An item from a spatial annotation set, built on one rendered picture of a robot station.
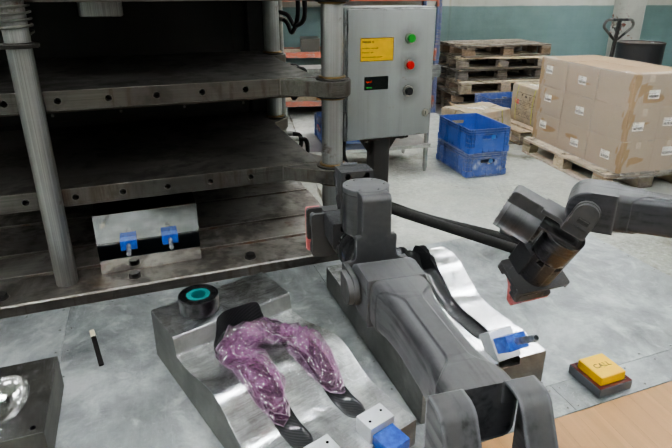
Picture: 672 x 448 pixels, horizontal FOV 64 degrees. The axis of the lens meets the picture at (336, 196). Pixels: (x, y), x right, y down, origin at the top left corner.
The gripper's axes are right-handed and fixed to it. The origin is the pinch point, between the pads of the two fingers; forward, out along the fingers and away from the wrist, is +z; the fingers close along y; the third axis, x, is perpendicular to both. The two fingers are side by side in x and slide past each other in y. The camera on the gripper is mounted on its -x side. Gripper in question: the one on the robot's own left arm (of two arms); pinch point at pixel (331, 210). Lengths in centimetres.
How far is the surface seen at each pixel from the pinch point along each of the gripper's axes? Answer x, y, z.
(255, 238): 39, 5, 80
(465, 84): 62, -307, 535
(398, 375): 35.6, -13.3, 2.2
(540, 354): 31.1, -38.7, -4.5
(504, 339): 25.2, -29.7, -6.0
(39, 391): 32, 50, 10
